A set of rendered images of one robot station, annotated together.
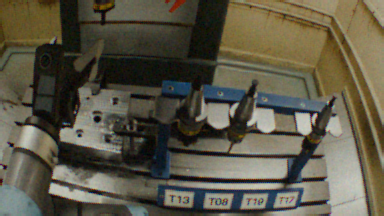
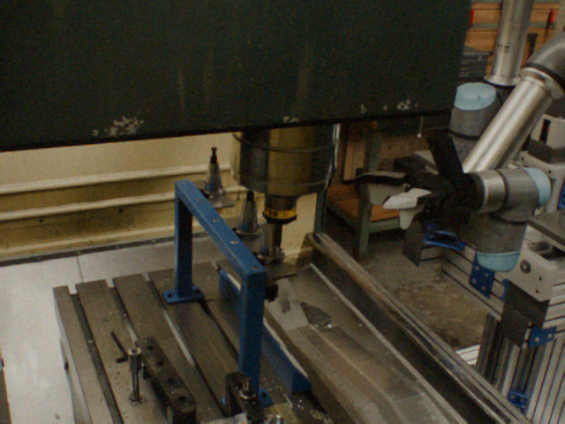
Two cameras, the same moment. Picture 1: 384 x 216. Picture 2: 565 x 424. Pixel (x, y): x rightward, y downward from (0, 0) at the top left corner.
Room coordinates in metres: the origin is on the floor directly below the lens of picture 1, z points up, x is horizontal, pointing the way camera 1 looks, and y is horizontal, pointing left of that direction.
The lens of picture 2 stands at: (0.90, 1.12, 1.87)
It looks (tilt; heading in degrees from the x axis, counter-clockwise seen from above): 25 degrees down; 250
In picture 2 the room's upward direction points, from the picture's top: 4 degrees clockwise
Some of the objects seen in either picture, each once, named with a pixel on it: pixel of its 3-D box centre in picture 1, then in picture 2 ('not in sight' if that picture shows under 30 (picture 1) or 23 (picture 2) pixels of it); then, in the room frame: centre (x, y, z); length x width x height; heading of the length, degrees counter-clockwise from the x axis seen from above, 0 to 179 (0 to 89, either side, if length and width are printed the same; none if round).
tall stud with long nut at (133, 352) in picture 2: not in sight; (135, 374); (0.77, -0.01, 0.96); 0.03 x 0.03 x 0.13
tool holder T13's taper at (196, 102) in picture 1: (195, 98); (270, 237); (0.50, 0.00, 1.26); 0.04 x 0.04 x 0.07
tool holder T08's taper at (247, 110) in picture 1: (247, 103); (248, 214); (0.52, -0.11, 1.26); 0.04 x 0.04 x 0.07
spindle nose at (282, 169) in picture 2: not in sight; (284, 139); (0.57, 0.23, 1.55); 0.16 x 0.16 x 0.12
